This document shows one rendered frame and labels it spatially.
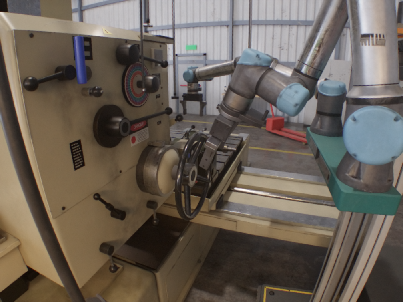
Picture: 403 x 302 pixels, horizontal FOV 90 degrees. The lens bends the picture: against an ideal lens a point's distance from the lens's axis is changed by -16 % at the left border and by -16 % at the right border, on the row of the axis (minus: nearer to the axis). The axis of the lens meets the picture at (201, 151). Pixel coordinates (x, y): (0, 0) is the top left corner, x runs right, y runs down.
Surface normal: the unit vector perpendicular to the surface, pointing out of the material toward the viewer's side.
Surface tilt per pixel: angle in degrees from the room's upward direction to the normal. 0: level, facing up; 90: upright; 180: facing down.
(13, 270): 90
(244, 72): 90
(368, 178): 72
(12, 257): 90
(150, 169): 67
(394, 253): 0
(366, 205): 90
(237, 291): 0
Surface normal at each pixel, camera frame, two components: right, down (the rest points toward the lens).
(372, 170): -0.43, 0.01
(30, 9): 0.94, 0.12
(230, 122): 0.32, -0.76
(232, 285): 0.00, -0.94
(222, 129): -0.39, 0.44
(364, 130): -0.62, 0.39
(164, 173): 0.65, 0.11
